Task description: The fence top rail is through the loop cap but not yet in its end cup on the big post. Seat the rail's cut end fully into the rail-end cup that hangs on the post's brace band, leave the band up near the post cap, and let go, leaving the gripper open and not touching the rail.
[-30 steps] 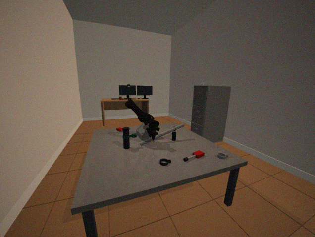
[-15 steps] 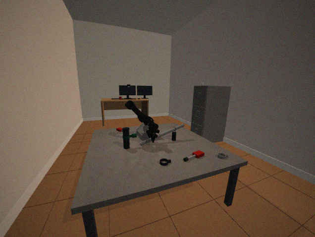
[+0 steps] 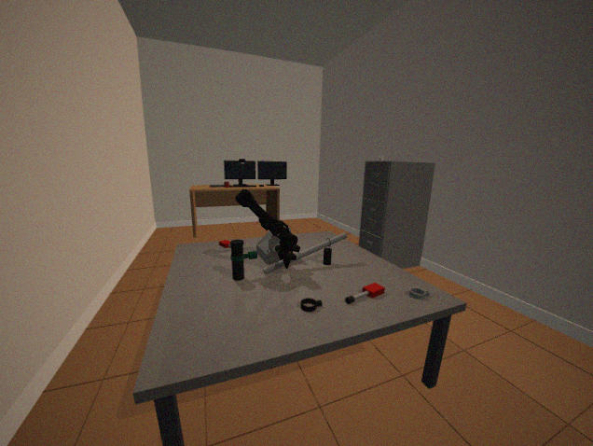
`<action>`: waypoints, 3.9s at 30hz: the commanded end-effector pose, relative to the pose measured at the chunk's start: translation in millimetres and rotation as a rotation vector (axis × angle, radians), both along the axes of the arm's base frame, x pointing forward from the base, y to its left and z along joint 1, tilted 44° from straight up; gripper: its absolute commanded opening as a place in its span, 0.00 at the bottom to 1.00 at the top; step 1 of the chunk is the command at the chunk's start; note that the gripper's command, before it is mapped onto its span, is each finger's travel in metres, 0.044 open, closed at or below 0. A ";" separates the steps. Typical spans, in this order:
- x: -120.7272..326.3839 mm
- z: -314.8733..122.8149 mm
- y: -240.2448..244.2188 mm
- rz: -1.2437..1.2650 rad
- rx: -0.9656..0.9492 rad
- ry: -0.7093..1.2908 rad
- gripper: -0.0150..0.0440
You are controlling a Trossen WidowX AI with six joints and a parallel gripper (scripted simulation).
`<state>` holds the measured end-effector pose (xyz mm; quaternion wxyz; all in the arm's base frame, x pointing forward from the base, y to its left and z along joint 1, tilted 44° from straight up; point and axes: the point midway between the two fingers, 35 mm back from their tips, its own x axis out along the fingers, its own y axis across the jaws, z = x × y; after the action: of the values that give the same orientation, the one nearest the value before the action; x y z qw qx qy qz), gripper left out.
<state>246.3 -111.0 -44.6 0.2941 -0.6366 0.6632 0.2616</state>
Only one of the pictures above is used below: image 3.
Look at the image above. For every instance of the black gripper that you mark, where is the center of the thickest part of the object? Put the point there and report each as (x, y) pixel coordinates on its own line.
(283, 253)

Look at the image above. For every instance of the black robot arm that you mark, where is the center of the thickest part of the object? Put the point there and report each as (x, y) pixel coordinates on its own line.
(246, 199)

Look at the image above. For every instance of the dark green cup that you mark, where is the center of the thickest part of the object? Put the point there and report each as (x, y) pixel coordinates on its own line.
(250, 255)

